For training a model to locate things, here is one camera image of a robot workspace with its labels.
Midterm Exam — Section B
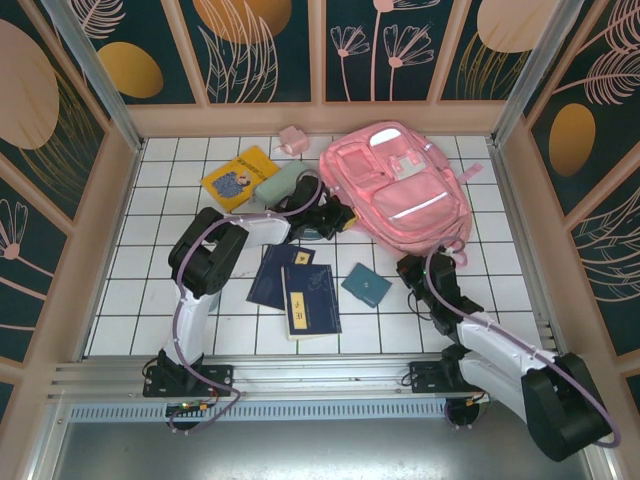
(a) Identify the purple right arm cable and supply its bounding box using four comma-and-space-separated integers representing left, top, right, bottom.
424, 237, 622, 447

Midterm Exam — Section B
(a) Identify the aluminium mounting rail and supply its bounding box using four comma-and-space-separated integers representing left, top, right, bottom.
47, 353, 599, 401

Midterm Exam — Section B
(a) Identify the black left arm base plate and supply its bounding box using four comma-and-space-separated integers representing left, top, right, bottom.
143, 363, 236, 399

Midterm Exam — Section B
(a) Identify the thin navy notebook yellow label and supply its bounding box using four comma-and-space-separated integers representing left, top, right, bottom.
245, 239, 316, 312

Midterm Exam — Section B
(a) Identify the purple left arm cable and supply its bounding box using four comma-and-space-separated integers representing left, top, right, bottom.
169, 169, 324, 436

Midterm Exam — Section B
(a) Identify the thick navy book yellow label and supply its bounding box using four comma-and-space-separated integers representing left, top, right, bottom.
280, 263, 344, 343

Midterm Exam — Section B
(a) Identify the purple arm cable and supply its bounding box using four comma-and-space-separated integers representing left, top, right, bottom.
424, 237, 622, 447
169, 169, 324, 436

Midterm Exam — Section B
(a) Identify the mint green pencil case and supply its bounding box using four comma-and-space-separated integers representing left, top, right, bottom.
251, 159, 307, 207

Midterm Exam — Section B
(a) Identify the aluminium corner post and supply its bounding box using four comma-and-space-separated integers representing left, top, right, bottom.
42, 0, 147, 154
492, 0, 586, 146

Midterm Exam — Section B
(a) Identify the pink backpack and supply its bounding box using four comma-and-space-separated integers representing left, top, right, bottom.
318, 118, 485, 266

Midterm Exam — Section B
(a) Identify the grey slotted cable duct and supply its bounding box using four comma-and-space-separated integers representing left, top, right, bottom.
67, 401, 454, 424

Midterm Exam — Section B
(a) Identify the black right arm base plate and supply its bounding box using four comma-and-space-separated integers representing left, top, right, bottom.
408, 359, 454, 399

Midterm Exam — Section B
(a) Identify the teal wallet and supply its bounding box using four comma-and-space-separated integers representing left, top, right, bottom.
340, 261, 393, 309

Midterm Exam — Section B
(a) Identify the pink plug charger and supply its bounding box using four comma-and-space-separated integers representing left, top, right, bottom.
271, 125, 309, 156

